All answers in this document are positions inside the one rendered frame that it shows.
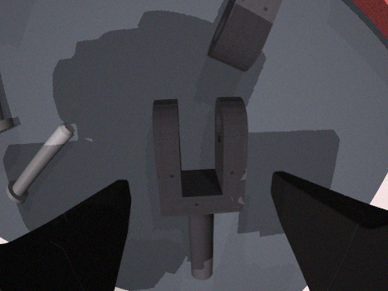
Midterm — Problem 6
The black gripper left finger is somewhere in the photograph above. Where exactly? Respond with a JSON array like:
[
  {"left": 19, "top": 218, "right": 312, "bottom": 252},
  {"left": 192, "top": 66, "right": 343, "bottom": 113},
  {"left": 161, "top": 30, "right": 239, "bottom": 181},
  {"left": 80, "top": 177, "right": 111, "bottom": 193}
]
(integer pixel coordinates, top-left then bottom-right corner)
[{"left": 0, "top": 179, "right": 131, "bottom": 291}]

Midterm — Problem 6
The dark grey clevis fork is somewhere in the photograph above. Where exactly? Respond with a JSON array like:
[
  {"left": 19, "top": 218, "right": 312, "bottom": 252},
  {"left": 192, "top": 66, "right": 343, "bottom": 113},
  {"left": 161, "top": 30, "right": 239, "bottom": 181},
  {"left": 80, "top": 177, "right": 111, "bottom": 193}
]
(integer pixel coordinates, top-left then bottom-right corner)
[{"left": 153, "top": 97, "right": 248, "bottom": 280}]

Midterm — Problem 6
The dark grey flat bar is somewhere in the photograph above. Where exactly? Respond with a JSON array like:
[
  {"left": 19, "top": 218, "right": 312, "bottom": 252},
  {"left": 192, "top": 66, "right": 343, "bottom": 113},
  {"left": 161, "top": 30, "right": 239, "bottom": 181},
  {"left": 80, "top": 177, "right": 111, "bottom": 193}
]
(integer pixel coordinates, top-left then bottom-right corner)
[{"left": 208, "top": 0, "right": 282, "bottom": 72}]

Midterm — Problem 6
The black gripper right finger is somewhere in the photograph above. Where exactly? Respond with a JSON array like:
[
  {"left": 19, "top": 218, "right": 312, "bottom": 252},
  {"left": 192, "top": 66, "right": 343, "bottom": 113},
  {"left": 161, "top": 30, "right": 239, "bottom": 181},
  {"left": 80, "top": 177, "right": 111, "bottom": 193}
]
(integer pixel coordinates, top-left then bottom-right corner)
[{"left": 271, "top": 171, "right": 388, "bottom": 291}]

